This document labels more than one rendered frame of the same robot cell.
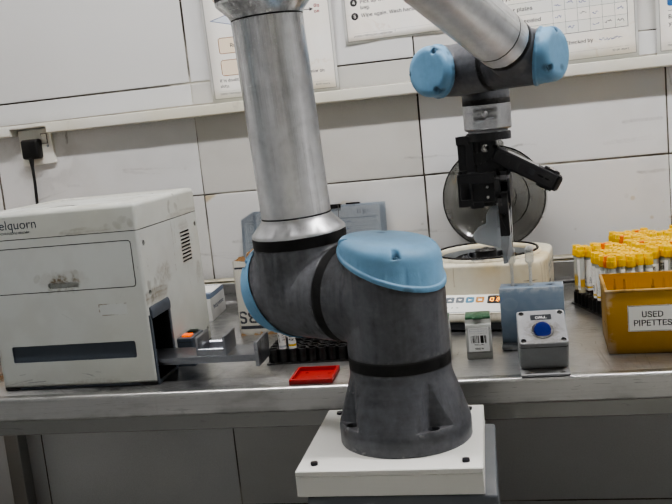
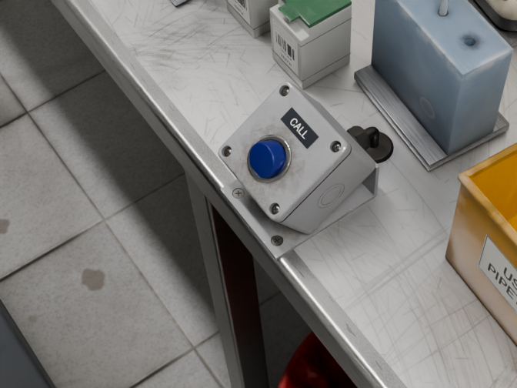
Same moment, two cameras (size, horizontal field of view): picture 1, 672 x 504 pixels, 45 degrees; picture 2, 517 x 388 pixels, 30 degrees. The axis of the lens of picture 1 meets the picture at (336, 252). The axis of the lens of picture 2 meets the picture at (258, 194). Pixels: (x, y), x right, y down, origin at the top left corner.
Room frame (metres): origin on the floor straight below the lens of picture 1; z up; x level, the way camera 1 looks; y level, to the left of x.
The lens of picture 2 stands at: (0.92, -0.55, 1.45)
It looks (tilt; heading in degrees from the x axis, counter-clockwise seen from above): 57 degrees down; 50
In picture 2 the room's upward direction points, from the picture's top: 6 degrees counter-clockwise
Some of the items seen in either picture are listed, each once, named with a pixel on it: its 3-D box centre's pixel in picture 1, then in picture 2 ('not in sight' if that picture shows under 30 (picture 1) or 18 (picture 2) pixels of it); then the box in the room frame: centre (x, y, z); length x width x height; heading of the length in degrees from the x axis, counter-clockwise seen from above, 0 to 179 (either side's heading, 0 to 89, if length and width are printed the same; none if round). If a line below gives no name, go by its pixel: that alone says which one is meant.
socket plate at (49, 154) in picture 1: (37, 147); not in sight; (2.01, 0.69, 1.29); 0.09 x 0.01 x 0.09; 79
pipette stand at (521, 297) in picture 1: (533, 315); (435, 61); (1.30, -0.31, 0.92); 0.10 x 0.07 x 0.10; 74
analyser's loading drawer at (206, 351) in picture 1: (203, 348); not in sight; (1.32, 0.23, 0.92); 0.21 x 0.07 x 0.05; 79
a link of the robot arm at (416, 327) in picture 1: (388, 291); not in sight; (0.91, -0.06, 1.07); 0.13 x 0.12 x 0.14; 47
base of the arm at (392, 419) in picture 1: (402, 392); not in sight; (0.90, -0.06, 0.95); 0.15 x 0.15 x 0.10
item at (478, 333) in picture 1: (478, 334); (311, 31); (1.27, -0.21, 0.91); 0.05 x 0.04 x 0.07; 169
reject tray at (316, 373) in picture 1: (314, 374); not in sight; (1.24, 0.05, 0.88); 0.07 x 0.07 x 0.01; 79
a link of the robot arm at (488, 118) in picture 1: (487, 119); not in sight; (1.31, -0.26, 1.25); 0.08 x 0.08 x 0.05
